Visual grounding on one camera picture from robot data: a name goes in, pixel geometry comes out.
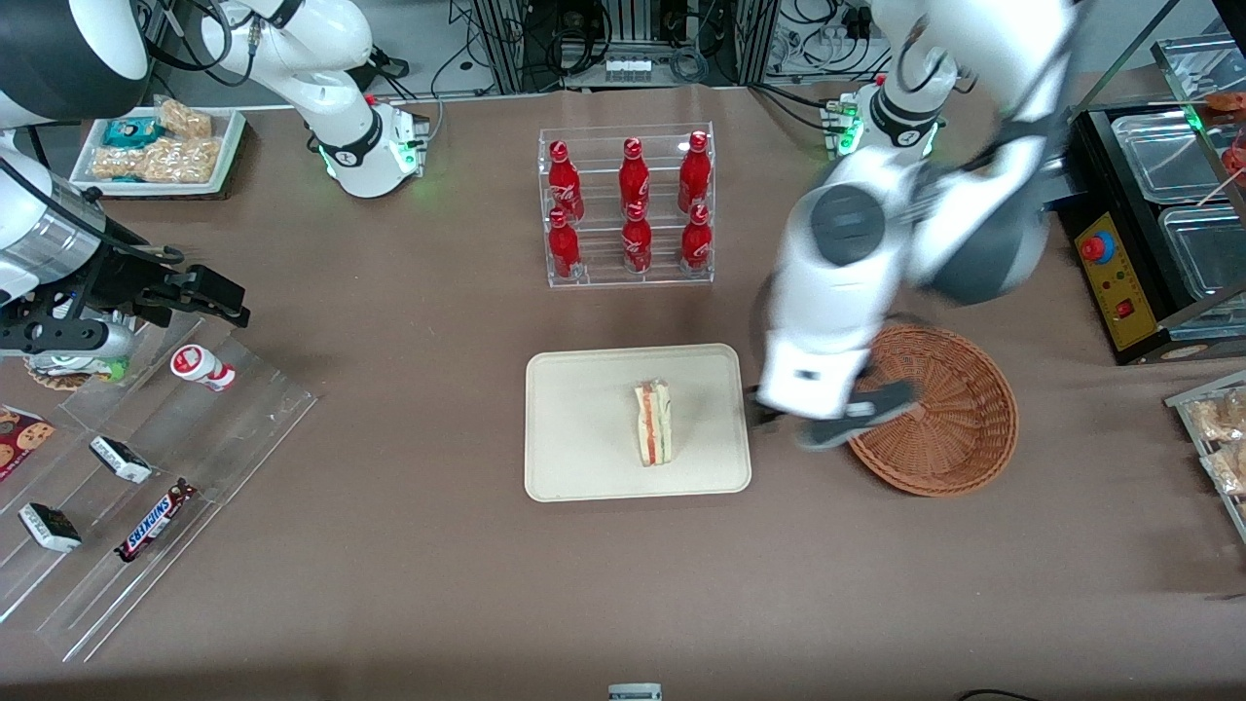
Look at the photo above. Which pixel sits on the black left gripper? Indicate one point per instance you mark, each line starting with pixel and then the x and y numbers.
pixel 759 415

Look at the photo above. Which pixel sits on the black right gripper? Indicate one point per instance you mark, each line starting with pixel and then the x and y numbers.
pixel 119 276

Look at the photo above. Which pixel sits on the triangular layered sandwich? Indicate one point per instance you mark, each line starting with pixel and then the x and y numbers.
pixel 654 424

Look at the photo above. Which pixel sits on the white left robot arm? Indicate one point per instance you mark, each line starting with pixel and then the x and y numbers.
pixel 837 292

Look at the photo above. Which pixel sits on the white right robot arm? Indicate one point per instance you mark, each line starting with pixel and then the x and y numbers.
pixel 336 107

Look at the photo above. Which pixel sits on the small wicker basket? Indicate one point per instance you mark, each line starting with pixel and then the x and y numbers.
pixel 58 380

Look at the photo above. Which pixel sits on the white snack tray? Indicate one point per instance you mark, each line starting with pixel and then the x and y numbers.
pixel 229 146

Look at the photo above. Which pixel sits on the cream rectangular tray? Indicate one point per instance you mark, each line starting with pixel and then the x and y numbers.
pixel 584 428

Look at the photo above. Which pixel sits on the large brown wicker basket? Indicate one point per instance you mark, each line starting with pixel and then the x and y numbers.
pixel 954 419

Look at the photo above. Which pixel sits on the red white yogurt drink bottle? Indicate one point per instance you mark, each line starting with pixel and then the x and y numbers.
pixel 200 366

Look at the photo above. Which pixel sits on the green round item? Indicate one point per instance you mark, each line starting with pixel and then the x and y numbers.
pixel 115 370

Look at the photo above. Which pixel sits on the peanut brittle packet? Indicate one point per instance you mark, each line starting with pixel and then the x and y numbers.
pixel 117 164
pixel 185 161
pixel 185 119

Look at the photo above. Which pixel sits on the clear acrylic stepped display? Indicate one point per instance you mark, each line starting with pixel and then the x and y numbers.
pixel 224 438

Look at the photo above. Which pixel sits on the teal snack packet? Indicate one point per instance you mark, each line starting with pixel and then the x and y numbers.
pixel 131 132

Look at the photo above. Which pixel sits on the black white snack box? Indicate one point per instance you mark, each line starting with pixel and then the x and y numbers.
pixel 121 460
pixel 51 528

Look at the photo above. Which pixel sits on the red cola bottle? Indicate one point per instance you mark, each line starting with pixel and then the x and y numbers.
pixel 696 241
pixel 565 248
pixel 638 243
pixel 695 173
pixel 635 175
pixel 565 180

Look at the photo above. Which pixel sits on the clear acrylic bottle rack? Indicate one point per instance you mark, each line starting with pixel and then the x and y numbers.
pixel 604 277

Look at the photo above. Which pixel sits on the chocolate chip cookie packet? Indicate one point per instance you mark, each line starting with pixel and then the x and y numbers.
pixel 21 443

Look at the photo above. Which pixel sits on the Snickers chocolate bar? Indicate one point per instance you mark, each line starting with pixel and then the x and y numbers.
pixel 154 523

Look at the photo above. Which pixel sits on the grey device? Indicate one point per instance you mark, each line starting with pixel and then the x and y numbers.
pixel 635 692

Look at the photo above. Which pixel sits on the black food warmer appliance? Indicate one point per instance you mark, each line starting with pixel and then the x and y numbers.
pixel 1100 312

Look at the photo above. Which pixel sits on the white power strip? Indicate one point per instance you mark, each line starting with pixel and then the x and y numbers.
pixel 629 70

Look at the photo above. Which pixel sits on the red emergency stop button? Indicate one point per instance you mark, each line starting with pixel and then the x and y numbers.
pixel 1094 247

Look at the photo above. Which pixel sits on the clear acrylic pastry shelf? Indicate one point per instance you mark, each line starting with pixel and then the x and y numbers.
pixel 1183 409

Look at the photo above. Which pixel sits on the wrapped pastry pack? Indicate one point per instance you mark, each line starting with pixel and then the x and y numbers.
pixel 1222 417
pixel 1228 469

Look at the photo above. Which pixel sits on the steel food pan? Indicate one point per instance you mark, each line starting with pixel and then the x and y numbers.
pixel 1163 156
pixel 1207 253
pixel 1202 68

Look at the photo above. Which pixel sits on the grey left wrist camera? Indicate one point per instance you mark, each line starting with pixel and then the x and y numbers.
pixel 857 416

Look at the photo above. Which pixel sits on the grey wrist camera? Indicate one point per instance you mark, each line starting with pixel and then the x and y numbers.
pixel 68 338
pixel 857 416

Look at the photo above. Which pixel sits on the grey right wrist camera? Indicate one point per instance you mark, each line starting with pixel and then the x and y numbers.
pixel 68 338

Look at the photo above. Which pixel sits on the aluminium frame rack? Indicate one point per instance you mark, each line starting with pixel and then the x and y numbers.
pixel 506 44

